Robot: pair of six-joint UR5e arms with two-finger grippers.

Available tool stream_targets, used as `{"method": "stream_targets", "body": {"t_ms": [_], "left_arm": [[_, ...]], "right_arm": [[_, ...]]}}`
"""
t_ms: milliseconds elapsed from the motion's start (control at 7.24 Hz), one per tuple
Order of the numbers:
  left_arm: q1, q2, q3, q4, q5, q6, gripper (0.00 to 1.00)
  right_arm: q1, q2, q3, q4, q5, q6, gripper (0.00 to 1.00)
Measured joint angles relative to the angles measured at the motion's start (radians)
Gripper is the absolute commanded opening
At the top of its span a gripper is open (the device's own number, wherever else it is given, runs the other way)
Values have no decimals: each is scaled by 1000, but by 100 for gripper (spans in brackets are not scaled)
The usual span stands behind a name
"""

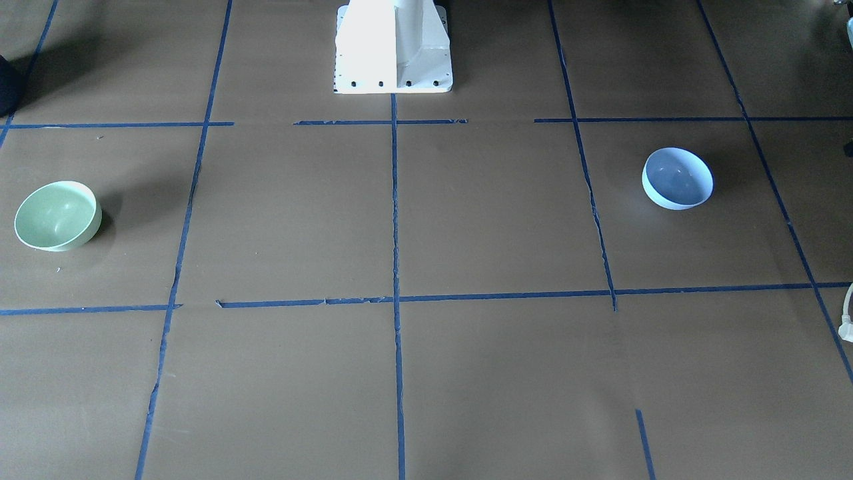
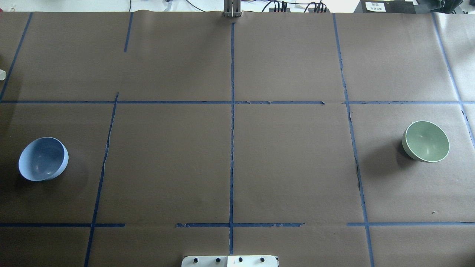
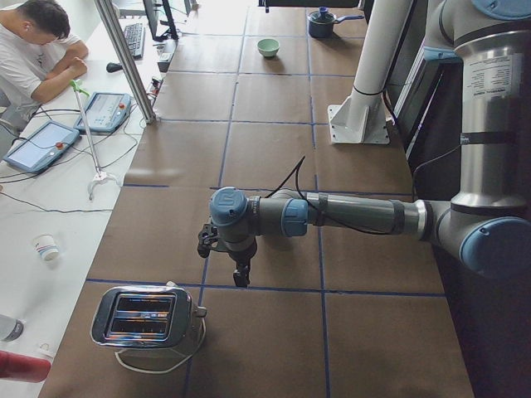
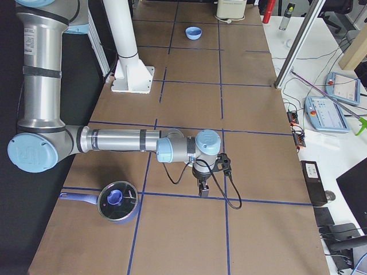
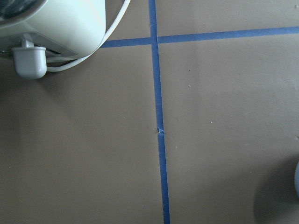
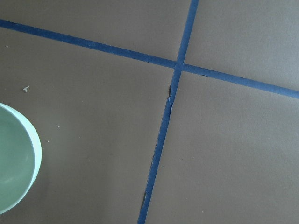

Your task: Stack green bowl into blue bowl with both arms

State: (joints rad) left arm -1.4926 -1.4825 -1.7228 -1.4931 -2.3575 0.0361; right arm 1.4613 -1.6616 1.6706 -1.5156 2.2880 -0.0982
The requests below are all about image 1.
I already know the blue bowl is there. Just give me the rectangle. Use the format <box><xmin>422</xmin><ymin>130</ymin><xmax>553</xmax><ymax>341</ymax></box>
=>
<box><xmin>642</xmin><ymin>147</ymin><xmax>715</xmax><ymax>211</ymax></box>

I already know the white toaster cord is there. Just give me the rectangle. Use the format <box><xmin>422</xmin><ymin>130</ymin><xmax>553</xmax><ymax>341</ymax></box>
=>
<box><xmin>838</xmin><ymin>283</ymin><xmax>853</xmax><ymax>343</ymax></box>

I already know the green bowl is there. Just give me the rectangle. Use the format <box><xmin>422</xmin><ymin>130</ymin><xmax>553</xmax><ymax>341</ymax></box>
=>
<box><xmin>13</xmin><ymin>180</ymin><xmax>103</xmax><ymax>252</ymax></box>

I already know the white camera pole with base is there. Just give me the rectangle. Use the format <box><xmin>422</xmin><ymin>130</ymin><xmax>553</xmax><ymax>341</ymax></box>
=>
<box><xmin>333</xmin><ymin>1</ymin><xmax>454</xmax><ymax>95</ymax></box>

